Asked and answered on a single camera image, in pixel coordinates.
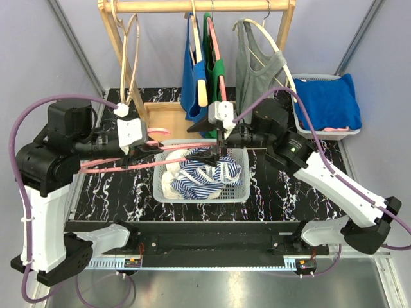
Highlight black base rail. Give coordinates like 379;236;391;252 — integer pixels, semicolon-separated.
81;221;330;271

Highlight grey side basket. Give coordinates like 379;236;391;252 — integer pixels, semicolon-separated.
290;73;362;141

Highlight wooden hanger with blue top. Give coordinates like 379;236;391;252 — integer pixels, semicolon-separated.
190;0;208;108

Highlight cream hanger with grey top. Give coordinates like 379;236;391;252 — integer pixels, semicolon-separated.
237;0;299;104

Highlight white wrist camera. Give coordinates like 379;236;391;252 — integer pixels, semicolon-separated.
208;101;236;139
114;103;148;155

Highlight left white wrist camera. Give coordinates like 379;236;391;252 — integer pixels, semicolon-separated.
114;103;148;155

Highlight light wooden hanger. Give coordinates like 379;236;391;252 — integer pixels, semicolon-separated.
110;0;141;105

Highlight blue folded cloth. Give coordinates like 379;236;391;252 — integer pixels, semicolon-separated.
293;73;363;132

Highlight blue white striped tank top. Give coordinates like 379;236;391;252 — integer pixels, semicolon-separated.
161;156;243;200

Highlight wooden clothes rack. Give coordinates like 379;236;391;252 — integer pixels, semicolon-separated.
98;1;296;141

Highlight pink hanger with striped top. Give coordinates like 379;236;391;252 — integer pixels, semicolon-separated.
79;139;217;174

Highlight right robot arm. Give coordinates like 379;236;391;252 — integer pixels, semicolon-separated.
187;99;401;255

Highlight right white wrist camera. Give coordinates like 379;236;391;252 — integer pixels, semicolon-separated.
208;101;236;139

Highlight green tank top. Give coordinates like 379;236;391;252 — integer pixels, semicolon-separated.
202;13;227;105

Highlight pink hanger with green top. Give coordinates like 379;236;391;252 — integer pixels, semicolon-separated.
203;1;227;102

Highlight white perforated plastic basket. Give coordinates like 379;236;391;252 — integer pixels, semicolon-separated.
153;148;250;203

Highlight pink hanger in side basket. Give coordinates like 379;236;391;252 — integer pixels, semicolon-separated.
322;127;350;132

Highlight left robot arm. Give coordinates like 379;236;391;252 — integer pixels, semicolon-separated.
9;95;162;287

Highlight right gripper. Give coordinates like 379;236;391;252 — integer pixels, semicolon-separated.
186;110;272;168

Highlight grey tank top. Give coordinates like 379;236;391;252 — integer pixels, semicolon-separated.
232;17;288;123

